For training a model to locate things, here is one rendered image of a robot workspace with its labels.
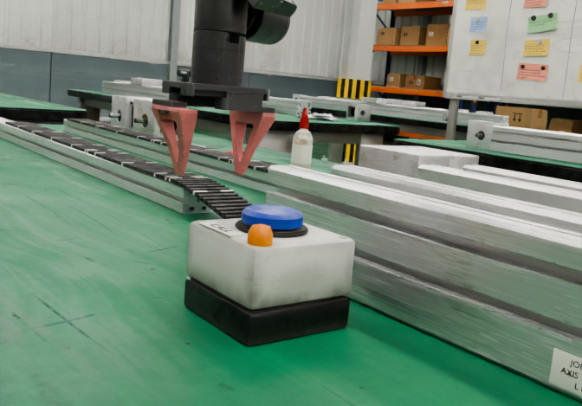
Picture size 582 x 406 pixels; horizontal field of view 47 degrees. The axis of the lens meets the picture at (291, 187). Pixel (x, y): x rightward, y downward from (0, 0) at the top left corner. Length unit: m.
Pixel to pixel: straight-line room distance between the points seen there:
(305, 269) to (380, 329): 0.08
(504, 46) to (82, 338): 3.61
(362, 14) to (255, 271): 8.34
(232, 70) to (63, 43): 11.39
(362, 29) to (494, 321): 8.32
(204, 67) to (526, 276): 0.43
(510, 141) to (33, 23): 10.29
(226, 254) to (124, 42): 12.15
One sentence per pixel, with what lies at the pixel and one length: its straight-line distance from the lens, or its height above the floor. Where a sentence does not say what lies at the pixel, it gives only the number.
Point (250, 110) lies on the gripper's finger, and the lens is 0.73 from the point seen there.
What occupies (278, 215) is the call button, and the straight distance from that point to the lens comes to 0.42.
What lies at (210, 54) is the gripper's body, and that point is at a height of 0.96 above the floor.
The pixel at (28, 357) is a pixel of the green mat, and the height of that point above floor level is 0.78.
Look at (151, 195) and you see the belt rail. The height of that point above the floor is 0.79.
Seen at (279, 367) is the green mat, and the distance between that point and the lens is 0.38.
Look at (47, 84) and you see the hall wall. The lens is 12.00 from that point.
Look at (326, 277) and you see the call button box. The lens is 0.42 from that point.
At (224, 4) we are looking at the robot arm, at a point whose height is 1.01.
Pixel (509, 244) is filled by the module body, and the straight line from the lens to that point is 0.41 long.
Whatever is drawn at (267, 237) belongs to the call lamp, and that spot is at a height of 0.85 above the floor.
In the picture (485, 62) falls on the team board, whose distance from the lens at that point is 3.96.
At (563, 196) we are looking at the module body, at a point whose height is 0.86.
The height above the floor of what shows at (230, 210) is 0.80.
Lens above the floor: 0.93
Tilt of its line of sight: 8 degrees down
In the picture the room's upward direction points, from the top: 5 degrees clockwise
